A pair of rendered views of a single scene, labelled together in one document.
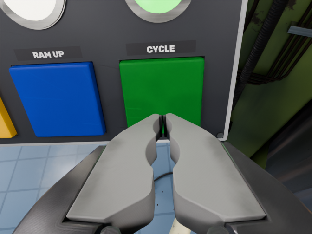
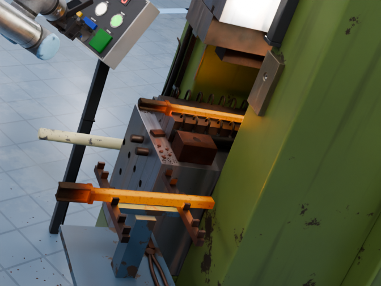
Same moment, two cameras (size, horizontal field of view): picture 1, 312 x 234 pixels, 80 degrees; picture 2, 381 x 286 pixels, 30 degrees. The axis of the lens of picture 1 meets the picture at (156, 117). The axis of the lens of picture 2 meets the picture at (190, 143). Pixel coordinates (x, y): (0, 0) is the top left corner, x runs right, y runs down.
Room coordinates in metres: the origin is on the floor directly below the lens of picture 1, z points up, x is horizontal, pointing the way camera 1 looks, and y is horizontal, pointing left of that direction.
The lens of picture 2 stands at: (-1.71, -1.73, 1.97)
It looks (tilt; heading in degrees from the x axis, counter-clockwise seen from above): 26 degrees down; 33
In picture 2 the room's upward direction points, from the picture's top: 21 degrees clockwise
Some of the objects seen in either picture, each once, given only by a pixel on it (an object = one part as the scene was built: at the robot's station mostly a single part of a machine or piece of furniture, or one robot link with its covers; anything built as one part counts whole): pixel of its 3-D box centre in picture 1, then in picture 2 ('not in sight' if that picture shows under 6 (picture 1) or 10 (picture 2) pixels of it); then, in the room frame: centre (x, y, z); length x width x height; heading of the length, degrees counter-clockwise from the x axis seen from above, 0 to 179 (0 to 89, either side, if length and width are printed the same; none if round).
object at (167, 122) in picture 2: not in sight; (219, 123); (0.22, -0.55, 0.96); 0.42 x 0.20 x 0.09; 150
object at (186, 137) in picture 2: not in sight; (194, 147); (0.00, -0.63, 0.95); 0.12 x 0.09 x 0.07; 150
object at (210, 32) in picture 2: not in sight; (256, 29); (0.22, -0.55, 1.32); 0.42 x 0.20 x 0.10; 150
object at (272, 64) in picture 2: not in sight; (265, 83); (0.00, -0.79, 1.27); 0.09 x 0.02 x 0.17; 60
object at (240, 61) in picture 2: not in sight; (261, 56); (0.25, -0.59, 1.24); 0.30 x 0.07 x 0.06; 150
